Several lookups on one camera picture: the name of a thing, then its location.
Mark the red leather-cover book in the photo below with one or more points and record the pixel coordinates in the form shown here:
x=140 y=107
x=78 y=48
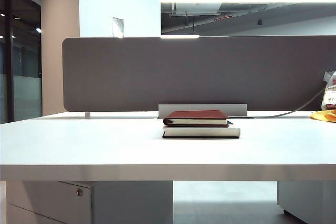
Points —
x=197 y=115

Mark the black hardcover book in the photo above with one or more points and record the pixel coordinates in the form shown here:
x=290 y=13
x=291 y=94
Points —
x=199 y=132

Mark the short linear ceiling light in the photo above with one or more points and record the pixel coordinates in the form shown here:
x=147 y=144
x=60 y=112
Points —
x=179 y=36

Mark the black-framed glass partition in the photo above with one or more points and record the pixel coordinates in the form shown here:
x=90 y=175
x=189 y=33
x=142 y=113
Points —
x=26 y=64

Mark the grey fabric desk divider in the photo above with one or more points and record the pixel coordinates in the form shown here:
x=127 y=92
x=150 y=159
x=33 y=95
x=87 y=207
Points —
x=183 y=74

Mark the red ceiling sign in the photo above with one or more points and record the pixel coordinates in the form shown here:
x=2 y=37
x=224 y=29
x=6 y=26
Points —
x=222 y=19

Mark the round drawer lock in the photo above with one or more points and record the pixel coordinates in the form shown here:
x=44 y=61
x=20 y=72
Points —
x=79 y=192

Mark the white desk leg panel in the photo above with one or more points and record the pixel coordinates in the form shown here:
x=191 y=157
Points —
x=131 y=203

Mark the white drawer cabinet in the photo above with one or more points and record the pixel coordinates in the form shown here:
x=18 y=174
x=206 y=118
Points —
x=39 y=203

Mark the clear plastic snack bag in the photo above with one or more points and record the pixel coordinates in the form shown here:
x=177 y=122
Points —
x=330 y=95

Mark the yellow cloth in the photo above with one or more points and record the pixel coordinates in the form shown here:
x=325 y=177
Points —
x=324 y=116

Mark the white cabinet on casters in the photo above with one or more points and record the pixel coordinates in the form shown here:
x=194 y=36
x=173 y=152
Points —
x=309 y=200

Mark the silver wall plate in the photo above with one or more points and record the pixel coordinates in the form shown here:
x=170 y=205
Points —
x=118 y=27

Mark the metal divider support bracket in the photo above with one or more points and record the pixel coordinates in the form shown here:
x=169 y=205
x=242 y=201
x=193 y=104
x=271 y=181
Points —
x=87 y=115

